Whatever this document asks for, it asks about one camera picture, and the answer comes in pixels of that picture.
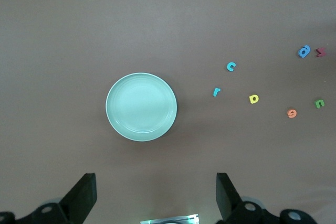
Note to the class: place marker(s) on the light green plate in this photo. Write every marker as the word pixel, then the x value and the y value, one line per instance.
pixel 141 107

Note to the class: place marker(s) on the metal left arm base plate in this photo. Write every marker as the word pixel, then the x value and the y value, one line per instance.
pixel 157 221

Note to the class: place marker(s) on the teal foam letter r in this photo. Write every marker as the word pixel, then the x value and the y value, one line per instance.
pixel 215 93

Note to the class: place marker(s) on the red letter x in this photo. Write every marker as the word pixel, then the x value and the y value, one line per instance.
pixel 321 54

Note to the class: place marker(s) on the teal foam letter c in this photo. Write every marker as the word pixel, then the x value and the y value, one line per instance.
pixel 229 67

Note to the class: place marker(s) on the green foam letter u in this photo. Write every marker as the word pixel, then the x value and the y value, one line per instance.
pixel 316 103

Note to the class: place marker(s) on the orange foam letter e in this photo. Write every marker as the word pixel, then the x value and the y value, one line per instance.
pixel 288 113

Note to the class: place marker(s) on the blue foam letter a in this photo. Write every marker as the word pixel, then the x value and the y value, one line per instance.
pixel 300 53

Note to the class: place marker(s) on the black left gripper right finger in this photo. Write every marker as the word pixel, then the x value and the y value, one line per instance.
pixel 231 203

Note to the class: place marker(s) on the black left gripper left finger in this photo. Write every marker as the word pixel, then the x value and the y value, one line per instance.
pixel 76 203

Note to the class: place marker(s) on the yellow foam letter a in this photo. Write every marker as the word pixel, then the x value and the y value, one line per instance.
pixel 251 101

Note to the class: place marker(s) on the brown table cover sheet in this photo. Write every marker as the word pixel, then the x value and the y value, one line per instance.
pixel 78 24

